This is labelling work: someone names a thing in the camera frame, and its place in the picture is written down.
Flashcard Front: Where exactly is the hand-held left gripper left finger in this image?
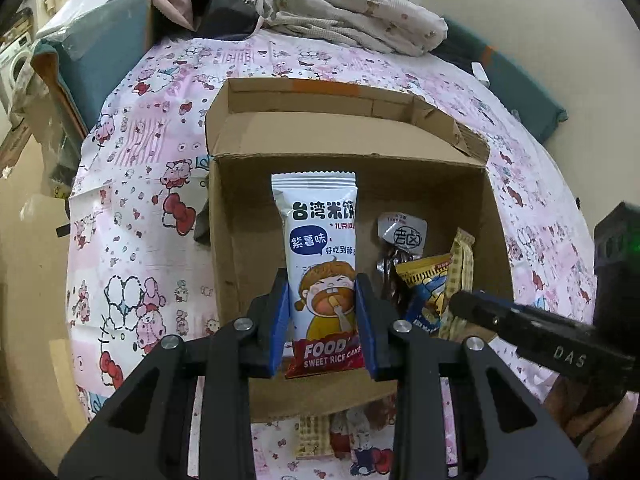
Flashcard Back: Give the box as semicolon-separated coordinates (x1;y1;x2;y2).
58;271;292;480

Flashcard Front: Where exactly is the white washing machine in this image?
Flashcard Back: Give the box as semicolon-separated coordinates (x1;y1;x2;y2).
0;35;36;116

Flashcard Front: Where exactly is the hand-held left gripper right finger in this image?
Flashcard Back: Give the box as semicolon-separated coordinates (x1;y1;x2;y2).
354;273;591;480

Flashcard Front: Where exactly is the blue chair with cover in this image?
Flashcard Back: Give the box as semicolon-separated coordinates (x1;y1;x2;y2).
30;0;156;133

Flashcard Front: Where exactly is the black plastic bag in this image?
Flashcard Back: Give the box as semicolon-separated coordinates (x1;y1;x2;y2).
195;0;263;41

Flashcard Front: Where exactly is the cartoon print bedsheet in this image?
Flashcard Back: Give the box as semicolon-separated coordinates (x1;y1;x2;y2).
65;30;601;480

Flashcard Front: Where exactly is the white red rice cake packet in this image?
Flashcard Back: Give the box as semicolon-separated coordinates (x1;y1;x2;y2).
271;171;371;380

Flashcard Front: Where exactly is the brown cardboard box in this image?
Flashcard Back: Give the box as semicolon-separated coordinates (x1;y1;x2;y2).
202;77;516;423

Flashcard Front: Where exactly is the white plastic mailer bag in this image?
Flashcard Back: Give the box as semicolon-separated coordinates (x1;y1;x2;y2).
35;0;161;43

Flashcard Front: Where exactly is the beige wafer packet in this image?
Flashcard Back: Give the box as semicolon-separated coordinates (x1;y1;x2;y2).
294;414;332;461
439;227;475;341

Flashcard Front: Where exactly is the teal padded bed board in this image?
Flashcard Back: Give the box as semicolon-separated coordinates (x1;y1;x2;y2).
442;17;568;143

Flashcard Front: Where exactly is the grey printed quilt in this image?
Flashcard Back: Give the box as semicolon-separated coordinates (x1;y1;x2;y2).
200;0;448;58

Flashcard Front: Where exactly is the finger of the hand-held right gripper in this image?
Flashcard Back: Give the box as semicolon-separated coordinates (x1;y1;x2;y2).
479;292;597;337
450;290;532;349

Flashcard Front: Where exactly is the blue puffed chips bag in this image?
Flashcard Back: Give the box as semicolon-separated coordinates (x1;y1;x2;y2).
395;254;453;331

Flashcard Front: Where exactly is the dark braised snack packet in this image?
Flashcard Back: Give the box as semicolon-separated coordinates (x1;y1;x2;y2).
372;211;431;311

